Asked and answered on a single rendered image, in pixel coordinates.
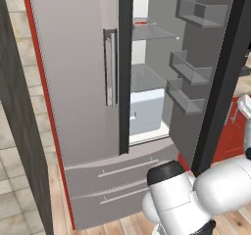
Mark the red fridge side panel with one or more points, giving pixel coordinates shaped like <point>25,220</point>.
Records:
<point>49,108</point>

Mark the glass fridge shelf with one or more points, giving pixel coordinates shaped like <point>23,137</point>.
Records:
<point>145,79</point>
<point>150,33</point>

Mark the grey tray with red item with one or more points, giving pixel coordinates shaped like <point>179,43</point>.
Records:
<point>142,22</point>

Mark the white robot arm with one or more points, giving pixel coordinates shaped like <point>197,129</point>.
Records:
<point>212,186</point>

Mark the grey open fridge door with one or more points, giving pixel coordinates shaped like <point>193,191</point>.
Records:
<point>196,131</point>

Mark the grey closed fridge door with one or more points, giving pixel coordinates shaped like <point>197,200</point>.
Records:
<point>75,82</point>

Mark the grey small door bin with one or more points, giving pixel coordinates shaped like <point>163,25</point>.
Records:
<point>209,15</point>

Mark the grey freezer drawer front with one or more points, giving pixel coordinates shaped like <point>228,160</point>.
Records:
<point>85,177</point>
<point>98,212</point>

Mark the white crisper drawer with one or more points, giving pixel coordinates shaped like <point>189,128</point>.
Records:
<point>147,111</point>

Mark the dark wood side panel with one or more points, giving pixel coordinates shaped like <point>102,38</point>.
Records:
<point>19,98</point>

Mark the red cupboard door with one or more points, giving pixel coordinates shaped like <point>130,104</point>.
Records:
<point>233,141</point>

